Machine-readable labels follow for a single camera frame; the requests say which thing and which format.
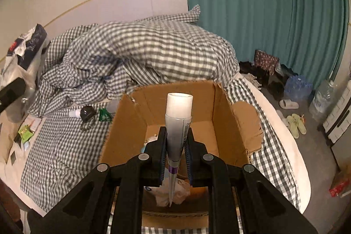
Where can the red snack bag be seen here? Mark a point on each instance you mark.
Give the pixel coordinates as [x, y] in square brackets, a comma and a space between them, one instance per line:
[340, 181]

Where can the brown cardboard box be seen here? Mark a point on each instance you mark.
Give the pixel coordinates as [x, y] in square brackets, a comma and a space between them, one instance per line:
[230, 130]

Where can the pack of water bottles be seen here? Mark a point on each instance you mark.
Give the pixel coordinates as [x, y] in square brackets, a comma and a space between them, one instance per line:
[297, 88]

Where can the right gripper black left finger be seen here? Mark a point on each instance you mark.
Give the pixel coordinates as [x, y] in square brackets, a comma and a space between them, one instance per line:
[108, 199]

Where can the black square box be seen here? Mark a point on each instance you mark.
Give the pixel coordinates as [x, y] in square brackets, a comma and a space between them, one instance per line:
[86, 113]

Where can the white slipper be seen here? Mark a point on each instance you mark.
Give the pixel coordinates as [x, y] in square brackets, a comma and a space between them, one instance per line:
[288, 104]

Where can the grey white checked duvet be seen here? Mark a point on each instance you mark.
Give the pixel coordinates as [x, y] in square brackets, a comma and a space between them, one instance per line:
[90, 63]

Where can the black shoes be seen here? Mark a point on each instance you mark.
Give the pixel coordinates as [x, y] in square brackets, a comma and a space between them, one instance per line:
[276, 89]

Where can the white cylindrical bottle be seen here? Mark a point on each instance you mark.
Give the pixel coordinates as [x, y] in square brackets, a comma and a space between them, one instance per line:
[74, 113]

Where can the checked bed sheet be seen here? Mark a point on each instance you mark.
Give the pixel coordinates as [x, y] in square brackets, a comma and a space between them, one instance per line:
[63, 154]

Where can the white suitcase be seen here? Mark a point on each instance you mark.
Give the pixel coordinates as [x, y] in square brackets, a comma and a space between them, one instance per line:
[338, 120]

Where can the teal curtain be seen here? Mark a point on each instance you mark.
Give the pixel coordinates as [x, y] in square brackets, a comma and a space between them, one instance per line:
[308, 36]

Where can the white flat box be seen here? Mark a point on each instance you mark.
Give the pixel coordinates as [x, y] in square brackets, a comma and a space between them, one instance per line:
[33, 122]

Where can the large water jug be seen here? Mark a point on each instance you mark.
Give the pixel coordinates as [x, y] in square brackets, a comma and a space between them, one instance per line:
[322, 100]

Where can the white cosmetic tube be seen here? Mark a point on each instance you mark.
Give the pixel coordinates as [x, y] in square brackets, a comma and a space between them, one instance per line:
[178, 117]

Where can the green slipper pair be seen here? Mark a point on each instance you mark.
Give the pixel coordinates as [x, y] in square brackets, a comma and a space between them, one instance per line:
[296, 125]

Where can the green foil wrapper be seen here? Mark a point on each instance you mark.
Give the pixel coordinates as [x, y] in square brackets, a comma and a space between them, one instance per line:
[105, 116]

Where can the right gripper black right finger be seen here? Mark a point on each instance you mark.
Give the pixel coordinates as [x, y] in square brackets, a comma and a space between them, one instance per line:
[241, 200]

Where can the green snack packet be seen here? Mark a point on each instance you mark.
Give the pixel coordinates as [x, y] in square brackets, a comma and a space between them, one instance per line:
[25, 133]

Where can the floral patterned bag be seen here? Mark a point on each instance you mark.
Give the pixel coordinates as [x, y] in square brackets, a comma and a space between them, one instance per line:
[265, 61]

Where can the light blue small object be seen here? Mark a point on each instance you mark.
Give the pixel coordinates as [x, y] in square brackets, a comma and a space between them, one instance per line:
[26, 145]

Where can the dark blue bag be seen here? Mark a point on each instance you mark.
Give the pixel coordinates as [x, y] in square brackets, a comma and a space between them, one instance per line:
[27, 46]

